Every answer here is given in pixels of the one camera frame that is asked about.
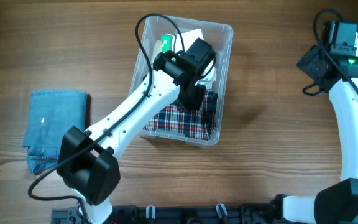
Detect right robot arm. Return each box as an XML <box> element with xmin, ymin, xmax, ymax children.
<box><xmin>279</xmin><ymin>45</ymin><xmax>358</xmax><ymax>223</ymax></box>

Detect white printed t-shirt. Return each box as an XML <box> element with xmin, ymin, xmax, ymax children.
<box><xmin>152</xmin><ymin>29</ymin><xmax>216</xmax><ymax>91</ymax></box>

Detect blue denim jeans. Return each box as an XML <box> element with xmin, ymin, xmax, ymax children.
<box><xmin>22</xmin><ymin>90</ymin><xmax>88</xmax><ymax>174</ymax></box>

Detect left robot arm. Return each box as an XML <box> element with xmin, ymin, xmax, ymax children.
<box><xmin>57</xmin><ymin>50</ymin><xmax>215</xmax><ymax>223</ymax></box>

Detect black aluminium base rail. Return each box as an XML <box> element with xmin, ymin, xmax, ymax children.
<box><xmin>50</xmin><ymin>203</ymin><xmax>291</xmax><ymax>224</ymax></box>

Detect red plaid shirt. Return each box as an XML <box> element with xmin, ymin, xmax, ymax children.
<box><xmin>143</xmin><ymin>91</ymin><xmax>218</xmax><ymax>141</ymax></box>

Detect clear plastic storage bin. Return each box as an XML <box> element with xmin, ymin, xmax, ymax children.
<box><xmin>139</xmin><ymin>16</ymin><xmax>234</xmax><ymax>147</ymax></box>

